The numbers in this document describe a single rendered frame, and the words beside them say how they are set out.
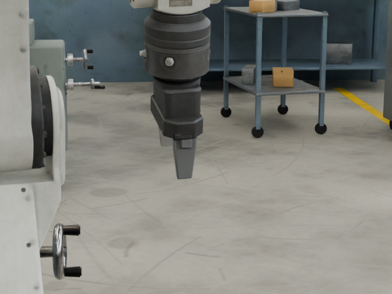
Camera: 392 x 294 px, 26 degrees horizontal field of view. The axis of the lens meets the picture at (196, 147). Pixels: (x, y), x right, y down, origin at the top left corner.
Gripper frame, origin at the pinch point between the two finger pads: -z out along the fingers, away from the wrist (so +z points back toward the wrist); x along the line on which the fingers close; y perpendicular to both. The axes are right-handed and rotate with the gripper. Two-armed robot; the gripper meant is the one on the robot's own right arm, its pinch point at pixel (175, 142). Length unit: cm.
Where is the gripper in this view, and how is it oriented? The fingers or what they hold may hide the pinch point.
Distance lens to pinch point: 119.9
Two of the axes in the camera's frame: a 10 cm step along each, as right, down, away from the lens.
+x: -2.4, -4.2, 8.8
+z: 0.2, -9.0, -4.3
